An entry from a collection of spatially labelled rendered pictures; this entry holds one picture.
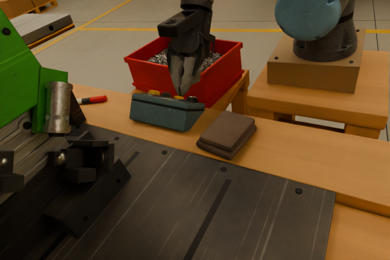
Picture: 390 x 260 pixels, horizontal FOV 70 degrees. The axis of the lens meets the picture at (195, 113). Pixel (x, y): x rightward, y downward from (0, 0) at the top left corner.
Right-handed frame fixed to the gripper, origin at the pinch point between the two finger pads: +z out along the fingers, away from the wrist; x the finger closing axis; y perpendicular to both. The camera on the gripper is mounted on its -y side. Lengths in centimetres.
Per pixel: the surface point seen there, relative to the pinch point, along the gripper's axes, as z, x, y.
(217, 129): 5.8, -13.1, -5.9
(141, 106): 4.6, 6.0, -5.4
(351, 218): 13.9, -36.8, -8.7
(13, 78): 0.8, 8.2, -31.5
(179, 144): 10.3, -6.0, -7.2
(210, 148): 9.2, -13.1, -8.0
